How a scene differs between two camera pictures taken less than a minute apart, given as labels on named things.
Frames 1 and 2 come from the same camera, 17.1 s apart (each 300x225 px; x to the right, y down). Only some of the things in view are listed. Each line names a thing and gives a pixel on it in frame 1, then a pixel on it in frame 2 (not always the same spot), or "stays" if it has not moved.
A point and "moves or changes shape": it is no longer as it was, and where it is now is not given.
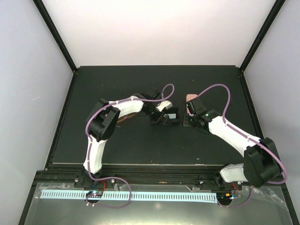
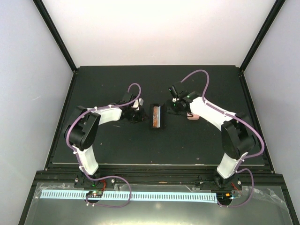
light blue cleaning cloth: (172, 116) moves or changes shape
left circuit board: (94, 194) stays
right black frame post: (274, 11) stays
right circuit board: (226, 197) stays
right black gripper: (185, 123) to (169, 110)
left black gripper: (157, 119) to (141, 118)
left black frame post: (52, 28) stays
